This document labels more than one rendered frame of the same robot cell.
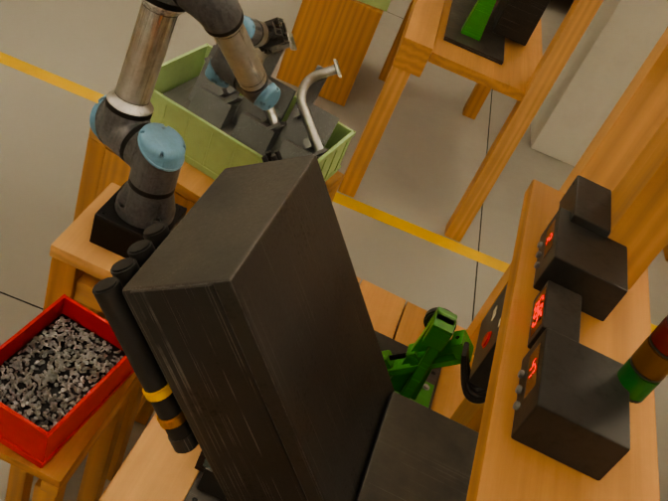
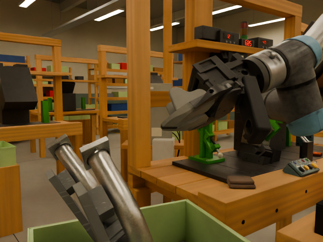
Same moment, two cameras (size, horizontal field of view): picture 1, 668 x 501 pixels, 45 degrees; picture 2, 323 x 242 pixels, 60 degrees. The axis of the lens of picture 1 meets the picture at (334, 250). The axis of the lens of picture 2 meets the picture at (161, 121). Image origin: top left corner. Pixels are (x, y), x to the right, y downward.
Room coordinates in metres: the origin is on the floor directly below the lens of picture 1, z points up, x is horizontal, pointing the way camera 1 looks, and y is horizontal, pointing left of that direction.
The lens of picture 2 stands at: (2.47, 0.77, 1.26)
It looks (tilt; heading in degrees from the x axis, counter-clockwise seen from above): 6 degrees down; 233
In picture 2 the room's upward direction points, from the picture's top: straight up
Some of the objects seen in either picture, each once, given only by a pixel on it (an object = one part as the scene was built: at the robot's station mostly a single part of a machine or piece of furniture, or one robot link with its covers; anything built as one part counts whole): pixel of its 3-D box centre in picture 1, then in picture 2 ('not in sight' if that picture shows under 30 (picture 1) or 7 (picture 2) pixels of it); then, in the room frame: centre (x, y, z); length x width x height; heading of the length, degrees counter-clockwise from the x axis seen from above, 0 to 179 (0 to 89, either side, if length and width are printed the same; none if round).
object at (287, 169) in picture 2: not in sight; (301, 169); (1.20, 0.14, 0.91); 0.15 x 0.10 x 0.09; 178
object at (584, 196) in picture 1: (584, 216); (208, 34); (1.29, -0.38, 1.59); 0.15 x 0.07 x 0.07; 178
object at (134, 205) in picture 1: (148, 195); not in sight; (1.55, 0.48, 0.99); 0.15 x 0.15 x 0.10
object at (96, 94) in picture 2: not in sight; (130, 97); (-2.32, -7.43, 1.12); 3.22 x 0.55 x 2.23; 4
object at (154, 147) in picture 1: (156, 156); not in sight; (1.56, 0.49, 1.11); 0.13 x 0.12 x 0.14; 66
